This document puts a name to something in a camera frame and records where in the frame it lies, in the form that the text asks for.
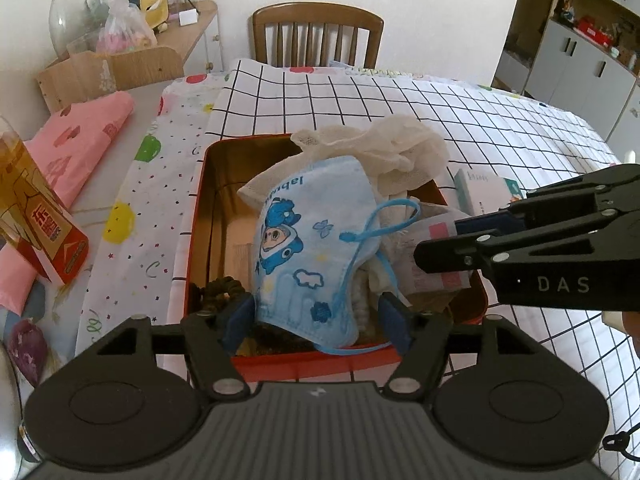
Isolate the pink printed cloth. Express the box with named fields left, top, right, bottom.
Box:
left=0, top=90, right=136, bottom=317

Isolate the black wrist strap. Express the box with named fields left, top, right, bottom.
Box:
left=602, top=427, right=640, bottom=456

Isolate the red tin box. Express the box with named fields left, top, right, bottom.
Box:
left=182, top=133, right=489, bottom=371

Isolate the grey wardrobe cabinet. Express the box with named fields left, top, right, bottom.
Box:
left=492, top=0, right=640, bottom=144

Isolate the pink white packet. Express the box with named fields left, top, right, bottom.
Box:
left=399, top=207, right=474, bottom=296

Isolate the white side cabinet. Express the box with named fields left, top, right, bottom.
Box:
left=164, top=0, right=226, bottom=79

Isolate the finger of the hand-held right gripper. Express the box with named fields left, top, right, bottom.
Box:
left=454, top=162, right=640, bottom=235
left=413, top=204, right=640, bottom=275

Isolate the cardboard box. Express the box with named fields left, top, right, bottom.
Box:
left=35, top=45, right=185, bottom=114

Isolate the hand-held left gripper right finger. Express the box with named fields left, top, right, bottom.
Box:
left=379, top=293, right=557, bottom=402

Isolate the dark brown hair scrunchie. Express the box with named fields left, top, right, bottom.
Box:
left=197, top=275, right=247, bottom=311

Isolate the brown wooden chair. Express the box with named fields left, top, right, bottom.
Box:
left=251, top=2, right=385, bottom=69

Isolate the yellow alarm clock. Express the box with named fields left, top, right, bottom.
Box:
left=138, top=0, right=170, bottom=31

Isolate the white gauze cloth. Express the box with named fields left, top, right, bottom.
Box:
left=237, top=114, right=450, bottom=211

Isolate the amber oil bottle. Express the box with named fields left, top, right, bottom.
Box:
left=0, top=114, right=90, bottom=286

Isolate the clear glass bowl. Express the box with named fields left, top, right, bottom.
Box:
left=48, top=0, right=109, bottom=59

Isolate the purple pouch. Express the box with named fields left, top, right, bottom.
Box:
left=8, top=318, right=51, bottom=389

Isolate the white teal box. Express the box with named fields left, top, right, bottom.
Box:
left=453, top=168, right=525, bottom=217

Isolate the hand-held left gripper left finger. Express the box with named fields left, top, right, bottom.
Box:
left=77, top=295, right=257, bottom=401

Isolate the black white checkered tablecloth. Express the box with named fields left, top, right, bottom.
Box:
left=204, top=58, right=640, bottom=480

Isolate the red storage box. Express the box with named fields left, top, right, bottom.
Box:
left=574, top=15, right=614, bottom=41

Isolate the blue cartoon face mask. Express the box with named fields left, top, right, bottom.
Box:
left=237, top=155, right=421, bottom=356

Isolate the clear plastic bag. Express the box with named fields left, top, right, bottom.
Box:
left=94, top=0, right=157, bottom=55

